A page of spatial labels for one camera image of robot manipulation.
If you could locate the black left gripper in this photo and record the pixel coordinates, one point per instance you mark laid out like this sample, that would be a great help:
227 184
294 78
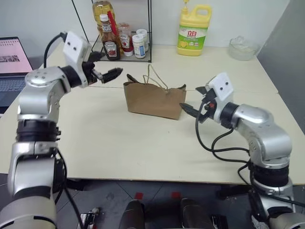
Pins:
90 71

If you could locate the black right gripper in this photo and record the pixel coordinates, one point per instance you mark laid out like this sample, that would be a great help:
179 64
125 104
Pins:
207 112

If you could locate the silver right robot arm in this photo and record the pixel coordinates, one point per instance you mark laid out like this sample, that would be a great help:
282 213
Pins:
262 133

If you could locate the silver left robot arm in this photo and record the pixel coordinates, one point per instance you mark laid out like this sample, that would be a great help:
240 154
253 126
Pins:
35 100

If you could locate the brown paper bag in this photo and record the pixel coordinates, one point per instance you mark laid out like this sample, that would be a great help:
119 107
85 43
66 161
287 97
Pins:
152 100

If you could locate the tall Heinz ketchup bottle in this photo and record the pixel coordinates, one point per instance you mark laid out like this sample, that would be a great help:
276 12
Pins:
110 47

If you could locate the small squeeze ketchup bottle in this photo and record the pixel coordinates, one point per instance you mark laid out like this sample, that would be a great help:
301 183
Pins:
125 40

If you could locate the white seasoning jar blue label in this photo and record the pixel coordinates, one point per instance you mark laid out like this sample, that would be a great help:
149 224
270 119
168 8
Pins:
139 47

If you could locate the cooking oil bottle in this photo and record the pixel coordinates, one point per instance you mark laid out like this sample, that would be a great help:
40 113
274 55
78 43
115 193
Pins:
101 14

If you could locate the yellow dish soap bottle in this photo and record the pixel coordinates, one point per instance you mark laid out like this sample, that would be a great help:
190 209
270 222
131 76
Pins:
191 35

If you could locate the clear glass bowl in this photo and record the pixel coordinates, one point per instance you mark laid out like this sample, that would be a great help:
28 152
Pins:
243 50

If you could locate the open laptop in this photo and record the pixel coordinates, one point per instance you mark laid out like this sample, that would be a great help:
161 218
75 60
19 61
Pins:
12 71

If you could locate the black table foot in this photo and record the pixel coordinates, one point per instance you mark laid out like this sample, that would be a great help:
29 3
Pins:
233 192
75 184

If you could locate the red floor tape square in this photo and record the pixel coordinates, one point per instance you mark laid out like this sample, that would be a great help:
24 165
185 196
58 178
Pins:
139 195

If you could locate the dark rounded shape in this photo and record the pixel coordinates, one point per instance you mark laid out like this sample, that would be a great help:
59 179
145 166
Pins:
133 214
194 214

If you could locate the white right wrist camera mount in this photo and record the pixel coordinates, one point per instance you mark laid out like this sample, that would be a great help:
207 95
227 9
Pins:
222 89

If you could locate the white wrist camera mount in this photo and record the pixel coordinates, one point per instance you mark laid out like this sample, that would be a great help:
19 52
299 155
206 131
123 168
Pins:
222 89
74 51

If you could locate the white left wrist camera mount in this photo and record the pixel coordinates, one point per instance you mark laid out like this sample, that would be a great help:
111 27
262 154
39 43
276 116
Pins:
74 51

